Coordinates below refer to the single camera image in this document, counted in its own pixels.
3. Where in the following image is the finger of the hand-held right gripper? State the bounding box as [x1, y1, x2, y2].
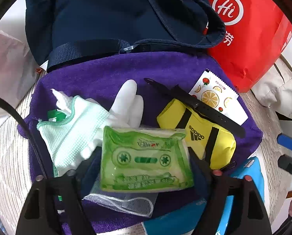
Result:
[278, 155, 292, 177]
[277, 133, 292, 153]

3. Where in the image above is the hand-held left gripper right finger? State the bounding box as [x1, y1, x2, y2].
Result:
[187, 147, 272, 235]

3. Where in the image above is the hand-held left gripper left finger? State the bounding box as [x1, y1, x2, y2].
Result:
[16, 149, 102, 235]

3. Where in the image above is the white mesh bag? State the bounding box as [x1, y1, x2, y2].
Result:
[83, 191, 158, 217]

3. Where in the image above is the yellow small pouch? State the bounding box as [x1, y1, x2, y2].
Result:
[156, 98, 236, 170]

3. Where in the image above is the white glove with mint cuff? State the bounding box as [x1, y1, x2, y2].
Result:
[36, 80, 144, 174]

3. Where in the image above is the light green tissue pack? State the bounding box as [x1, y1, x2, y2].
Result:
[99, 126, 195, 193]

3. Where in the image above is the dark green wipe packet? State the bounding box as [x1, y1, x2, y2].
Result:
[47, 109, 64, 201]

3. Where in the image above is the fruit print sachet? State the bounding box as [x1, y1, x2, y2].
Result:
[189, 70, 248, 125]

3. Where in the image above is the black watch strap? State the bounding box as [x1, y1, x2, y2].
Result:
[143, 78, 245, 137]

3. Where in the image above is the blue tissue pack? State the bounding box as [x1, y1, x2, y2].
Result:
[141, 156, 265, 235]

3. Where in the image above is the white canvas bag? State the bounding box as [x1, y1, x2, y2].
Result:
[250, 54, 292, 123]

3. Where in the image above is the striped bed sheet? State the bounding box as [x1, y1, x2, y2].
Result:
[0, 93, 292, 228]

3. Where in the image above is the purple towel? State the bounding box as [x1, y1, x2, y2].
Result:
[17, 52, 264, 235]

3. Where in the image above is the red paper bag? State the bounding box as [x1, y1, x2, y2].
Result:
[205, 0, 292, 93]

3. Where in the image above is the grey plastic shopping bag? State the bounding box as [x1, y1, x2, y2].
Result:
[0, 28, 42, 110]

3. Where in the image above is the navy backpack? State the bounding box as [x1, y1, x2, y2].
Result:
[25, 0, 226, 72]

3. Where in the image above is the black cable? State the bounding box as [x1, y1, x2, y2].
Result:
[0, 94, 53, 179]

